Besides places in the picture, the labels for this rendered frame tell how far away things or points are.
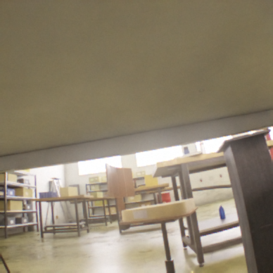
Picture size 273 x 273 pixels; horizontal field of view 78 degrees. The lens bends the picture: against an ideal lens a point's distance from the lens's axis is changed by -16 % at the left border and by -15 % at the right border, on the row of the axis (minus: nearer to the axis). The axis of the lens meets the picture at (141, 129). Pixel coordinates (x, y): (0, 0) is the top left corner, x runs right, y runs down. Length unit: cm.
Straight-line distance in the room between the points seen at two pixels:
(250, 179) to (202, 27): 75
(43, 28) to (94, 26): 7
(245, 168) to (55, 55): 85
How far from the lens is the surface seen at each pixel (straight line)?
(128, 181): 136
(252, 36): 38
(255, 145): 98
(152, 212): 99
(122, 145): 65
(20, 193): 669
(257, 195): 95
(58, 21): 28
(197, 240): 180
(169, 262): 119
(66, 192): 524
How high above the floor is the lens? 65
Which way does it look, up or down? 21 degrees up
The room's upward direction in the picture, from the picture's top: 9 degrees counter-clockwise
